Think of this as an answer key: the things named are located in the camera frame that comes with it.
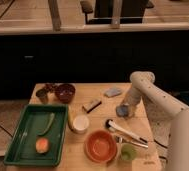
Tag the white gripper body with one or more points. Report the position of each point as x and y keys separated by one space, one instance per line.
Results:
x=132 y=97

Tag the green plastic tray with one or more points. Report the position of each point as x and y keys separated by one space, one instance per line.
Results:
x=33 y=120

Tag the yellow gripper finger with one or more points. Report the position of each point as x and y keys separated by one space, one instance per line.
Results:
x=131 y=111

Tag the dark red bowl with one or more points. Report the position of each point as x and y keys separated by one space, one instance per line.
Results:
x=65 y=92

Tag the dark small toy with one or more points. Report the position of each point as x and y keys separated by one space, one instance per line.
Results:
x=50 y=87

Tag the silver metal utensil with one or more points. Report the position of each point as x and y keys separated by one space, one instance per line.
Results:
x=122 y=140

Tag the green cup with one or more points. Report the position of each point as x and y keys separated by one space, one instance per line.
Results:
x=128 y=153

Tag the white paper cup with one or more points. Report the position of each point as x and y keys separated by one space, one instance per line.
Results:
x=81 y=124

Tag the orange bowl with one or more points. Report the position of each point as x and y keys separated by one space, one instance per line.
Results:
x=100 y=147

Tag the office chair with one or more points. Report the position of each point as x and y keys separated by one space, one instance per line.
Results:
x=115 y=11

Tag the brown whiteboard eraser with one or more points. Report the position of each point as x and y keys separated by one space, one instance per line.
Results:
x=91 y=105

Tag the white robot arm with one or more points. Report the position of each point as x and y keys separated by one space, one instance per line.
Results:
x=142 y=83

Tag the orange fruit toy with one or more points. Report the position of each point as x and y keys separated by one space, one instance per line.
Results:
x=42 y=145

